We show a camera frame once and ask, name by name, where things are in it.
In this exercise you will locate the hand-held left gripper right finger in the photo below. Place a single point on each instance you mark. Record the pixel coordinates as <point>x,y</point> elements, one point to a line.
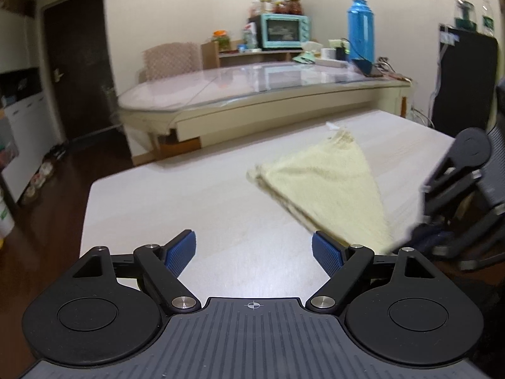
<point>326,252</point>

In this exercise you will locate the light slipper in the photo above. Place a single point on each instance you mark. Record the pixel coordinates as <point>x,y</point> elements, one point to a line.
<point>34,184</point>
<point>44,169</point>

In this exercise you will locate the dark door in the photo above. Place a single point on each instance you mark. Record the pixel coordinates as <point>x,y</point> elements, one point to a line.
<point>77,67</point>

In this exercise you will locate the clear plastic bottle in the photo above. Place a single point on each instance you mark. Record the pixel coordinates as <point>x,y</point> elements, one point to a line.
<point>487,17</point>

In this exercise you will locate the orange-lid jar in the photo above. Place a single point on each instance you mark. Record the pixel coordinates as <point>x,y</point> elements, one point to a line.
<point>221,40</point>

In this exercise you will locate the wooden shelf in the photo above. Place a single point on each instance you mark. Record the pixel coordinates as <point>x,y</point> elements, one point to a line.
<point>252,56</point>

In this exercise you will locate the yellow towel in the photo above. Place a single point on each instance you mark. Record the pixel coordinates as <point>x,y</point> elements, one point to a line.
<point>331,181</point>

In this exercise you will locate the green tissue box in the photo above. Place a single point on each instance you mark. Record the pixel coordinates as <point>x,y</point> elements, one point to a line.
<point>307,56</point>

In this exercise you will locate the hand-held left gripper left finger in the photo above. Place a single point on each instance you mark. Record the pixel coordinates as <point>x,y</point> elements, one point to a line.
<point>182,249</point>

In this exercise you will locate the white cabinet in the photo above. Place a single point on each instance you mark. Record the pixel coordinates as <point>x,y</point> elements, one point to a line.
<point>21,126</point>

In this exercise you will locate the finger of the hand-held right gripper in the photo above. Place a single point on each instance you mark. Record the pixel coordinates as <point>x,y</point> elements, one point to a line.
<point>453,241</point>
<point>446,189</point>

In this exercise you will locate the black shoe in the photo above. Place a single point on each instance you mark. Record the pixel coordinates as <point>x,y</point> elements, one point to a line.
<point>57,150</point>

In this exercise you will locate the teal toaster oven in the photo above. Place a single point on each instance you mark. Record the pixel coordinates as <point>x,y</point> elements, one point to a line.
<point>285,30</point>

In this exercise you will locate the chair with pink cover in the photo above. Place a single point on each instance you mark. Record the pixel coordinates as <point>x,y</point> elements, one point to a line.
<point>171,61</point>

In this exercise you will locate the glass-topped dining table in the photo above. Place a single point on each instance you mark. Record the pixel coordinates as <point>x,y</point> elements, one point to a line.
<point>252,87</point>

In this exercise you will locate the white tissue roll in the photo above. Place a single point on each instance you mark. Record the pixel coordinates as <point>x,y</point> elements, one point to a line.
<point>326,53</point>

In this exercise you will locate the white power strip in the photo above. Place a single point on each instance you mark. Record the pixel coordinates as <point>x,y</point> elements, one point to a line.
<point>332,63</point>

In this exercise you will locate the red pickle jar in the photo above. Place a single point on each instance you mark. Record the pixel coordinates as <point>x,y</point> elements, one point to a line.
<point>281,7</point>
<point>295,6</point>

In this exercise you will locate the white bottle with red label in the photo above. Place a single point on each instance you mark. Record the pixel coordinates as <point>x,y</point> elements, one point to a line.
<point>249,33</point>

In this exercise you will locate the blue thermos flask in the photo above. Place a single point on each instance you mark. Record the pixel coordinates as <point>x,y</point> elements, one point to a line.
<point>360,33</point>

